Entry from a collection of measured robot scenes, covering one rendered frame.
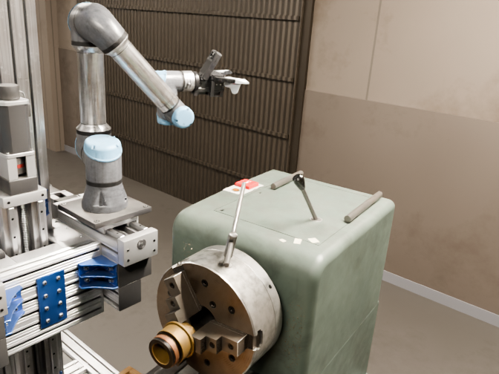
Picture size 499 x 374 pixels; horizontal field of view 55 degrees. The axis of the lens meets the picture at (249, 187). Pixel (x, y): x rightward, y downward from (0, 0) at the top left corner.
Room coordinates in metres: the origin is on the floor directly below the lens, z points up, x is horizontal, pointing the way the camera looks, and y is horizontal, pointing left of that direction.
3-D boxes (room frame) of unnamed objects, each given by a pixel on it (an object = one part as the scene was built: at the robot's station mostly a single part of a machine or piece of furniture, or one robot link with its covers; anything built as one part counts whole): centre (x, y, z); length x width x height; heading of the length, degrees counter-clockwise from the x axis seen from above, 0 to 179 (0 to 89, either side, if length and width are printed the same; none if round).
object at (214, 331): (0.93, 0.03, 1.09); 0.12 x 0.11 x 0.05; 57
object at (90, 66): (1.63, 0.55, 1.54); 0.15 x 0.12 x 0.55; 30
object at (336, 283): (1.39, -0.14, 1.06); 0.59 x 0.48 x 0.39; 147
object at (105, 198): (1.51, 0.49, 1.21); 0.15 x 0.15 x 0.10
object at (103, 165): (1.52, 0.49, 1.33); 0.13 x 0.12 x 0.14; 30
